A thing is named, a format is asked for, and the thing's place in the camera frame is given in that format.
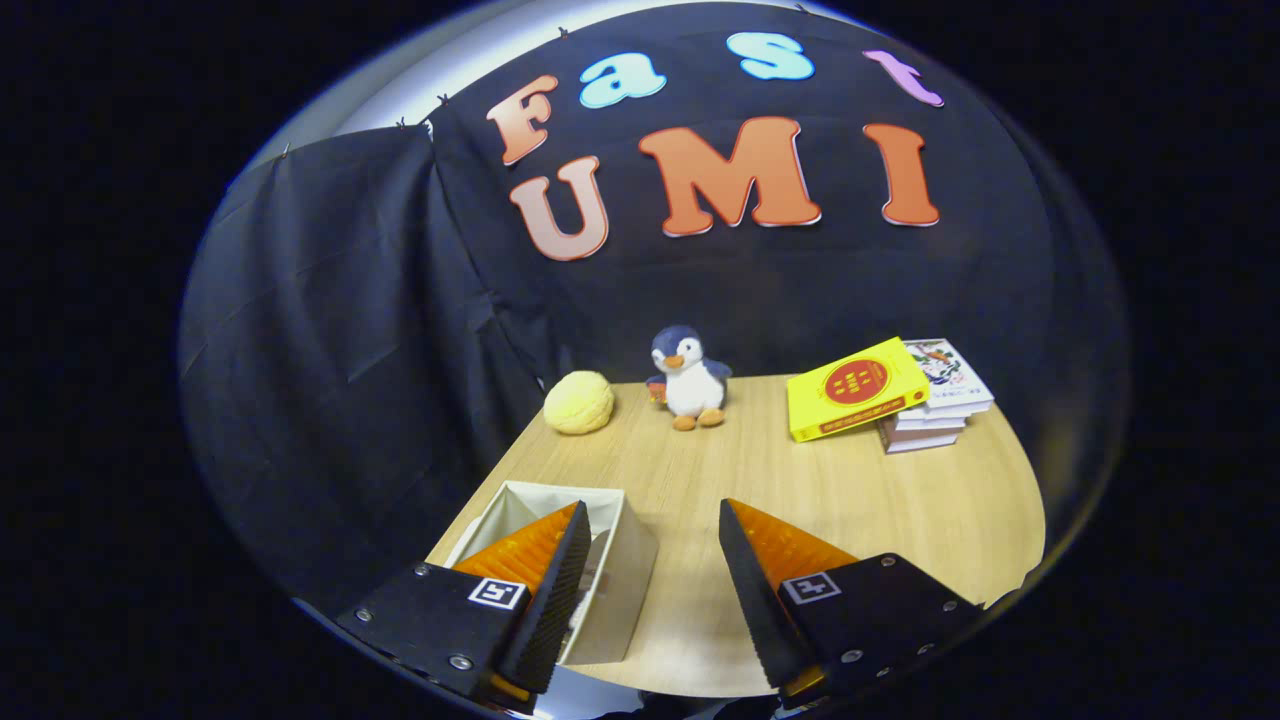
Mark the yellow book with red circle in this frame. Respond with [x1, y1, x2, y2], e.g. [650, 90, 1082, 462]
[786, 337, 931, 443]

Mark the plain white book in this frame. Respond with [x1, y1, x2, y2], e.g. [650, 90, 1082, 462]
[885, 404, 973, 434]

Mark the white illustrated book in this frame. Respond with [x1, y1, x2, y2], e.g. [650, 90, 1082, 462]
[900, 338, 996, 414]

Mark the row of black cloth clips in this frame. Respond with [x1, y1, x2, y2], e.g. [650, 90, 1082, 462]
[280, 25, 571, 157]

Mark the yellow plush ball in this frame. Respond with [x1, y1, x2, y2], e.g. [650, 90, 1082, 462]
[543, 370, 616, 436]

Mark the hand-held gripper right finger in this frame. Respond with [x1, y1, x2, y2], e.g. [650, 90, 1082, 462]
[718, 498, 987, 710]

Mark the penguin plush toy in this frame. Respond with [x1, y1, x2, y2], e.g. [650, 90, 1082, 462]
[645, 325, 733, 432]

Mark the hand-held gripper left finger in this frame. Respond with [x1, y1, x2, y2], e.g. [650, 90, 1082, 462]
[335, 500, 593, 714]

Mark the black backdrop cloth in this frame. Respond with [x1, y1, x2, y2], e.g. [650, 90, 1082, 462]
[180, 0, 1123, 621]

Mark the pinkish white book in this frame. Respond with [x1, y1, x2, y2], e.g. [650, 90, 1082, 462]
[878, 418, 967, 455]

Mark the cream fabric storage box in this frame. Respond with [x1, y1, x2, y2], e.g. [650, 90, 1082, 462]
[443, 480, 661, 667]

